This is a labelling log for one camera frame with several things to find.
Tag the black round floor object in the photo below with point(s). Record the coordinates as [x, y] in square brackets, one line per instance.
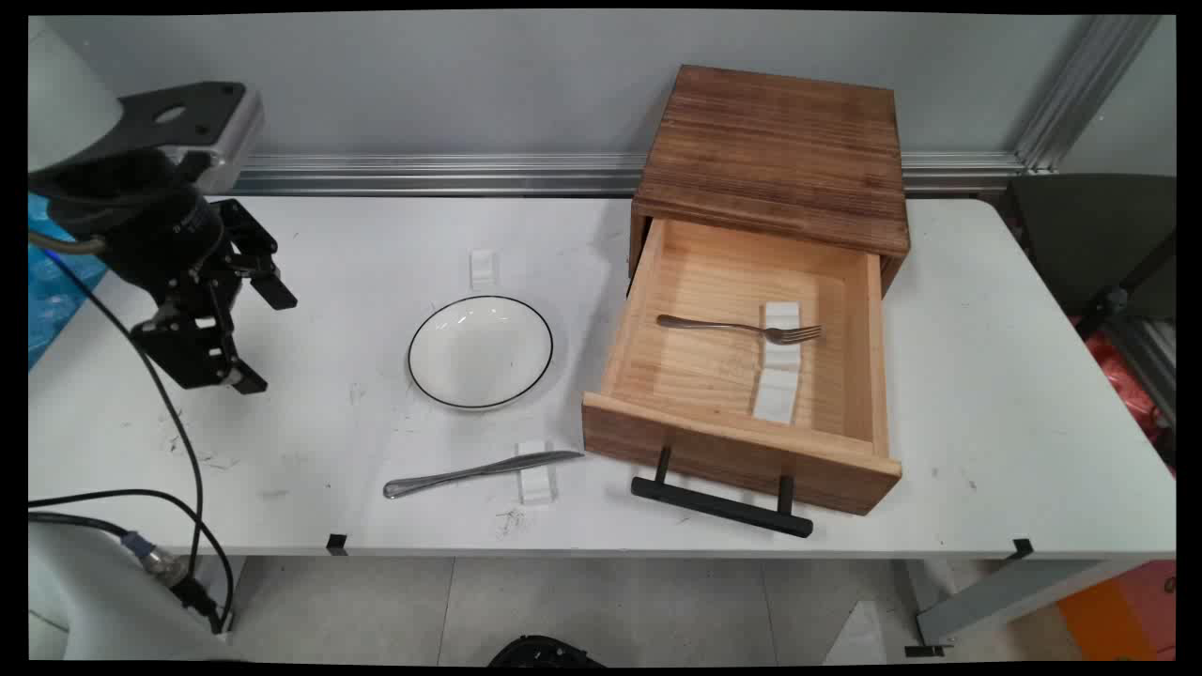
[545, 652]

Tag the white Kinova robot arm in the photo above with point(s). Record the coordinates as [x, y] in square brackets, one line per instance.
[66, 94]

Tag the black bracket with silver camera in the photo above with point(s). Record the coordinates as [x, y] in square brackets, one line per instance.
[202, 122]

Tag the silver table knife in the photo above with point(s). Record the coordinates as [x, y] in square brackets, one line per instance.
[470, 469]

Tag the blue plastic bubble wrap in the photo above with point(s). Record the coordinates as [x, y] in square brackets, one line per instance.
[52, 291]

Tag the light wooden drawer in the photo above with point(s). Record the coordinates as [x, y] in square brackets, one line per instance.
[732, 376]

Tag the silver fork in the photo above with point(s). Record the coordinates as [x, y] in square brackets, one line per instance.
[723, 326]

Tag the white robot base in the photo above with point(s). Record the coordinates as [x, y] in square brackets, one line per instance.
[84, 601]

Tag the horizontal aluminium frame rail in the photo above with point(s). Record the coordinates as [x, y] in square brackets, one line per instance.
[423, 174]

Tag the black tape piece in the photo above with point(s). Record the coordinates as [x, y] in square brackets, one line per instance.
[336, 544]
[1023, 547]

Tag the white sheet on floor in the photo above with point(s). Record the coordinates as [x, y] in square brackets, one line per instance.
[859, 638]

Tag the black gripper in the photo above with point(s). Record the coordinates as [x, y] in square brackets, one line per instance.
[141, 221]

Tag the aluminium profile bar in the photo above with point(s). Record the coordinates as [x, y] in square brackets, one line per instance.
[1146, 361]

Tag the slanted aluminium frame post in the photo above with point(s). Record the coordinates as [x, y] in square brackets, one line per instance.
[1080, 94]

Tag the dark wooden drawer cabinet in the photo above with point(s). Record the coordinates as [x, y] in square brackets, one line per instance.
[775, 150]

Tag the white cutlery rest block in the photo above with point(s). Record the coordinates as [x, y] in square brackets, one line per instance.
[781, 349]
[484, 268]
[777, 396]
[537, 481]

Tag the white bowl with black rim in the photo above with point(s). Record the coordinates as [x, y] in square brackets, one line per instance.
[481, 352]

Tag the red plastic bag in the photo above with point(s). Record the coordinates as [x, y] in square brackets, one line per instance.
[1132, 385]

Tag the grey table leg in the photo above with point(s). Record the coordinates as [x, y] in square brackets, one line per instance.
[1005, 596]

